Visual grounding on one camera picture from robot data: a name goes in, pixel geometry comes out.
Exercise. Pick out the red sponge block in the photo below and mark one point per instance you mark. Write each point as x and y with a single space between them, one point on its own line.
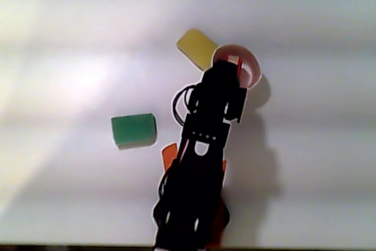
240 68

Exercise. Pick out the white paper cup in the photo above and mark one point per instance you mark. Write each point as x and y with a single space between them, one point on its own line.
252 66

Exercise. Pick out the yellow sponge block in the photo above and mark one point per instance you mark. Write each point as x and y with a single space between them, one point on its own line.
195 46

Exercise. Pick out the orange table clamp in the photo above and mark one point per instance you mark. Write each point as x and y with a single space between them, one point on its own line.
224 169
169 155

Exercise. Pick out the green sponge block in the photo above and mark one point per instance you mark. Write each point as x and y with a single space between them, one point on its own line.
132 129

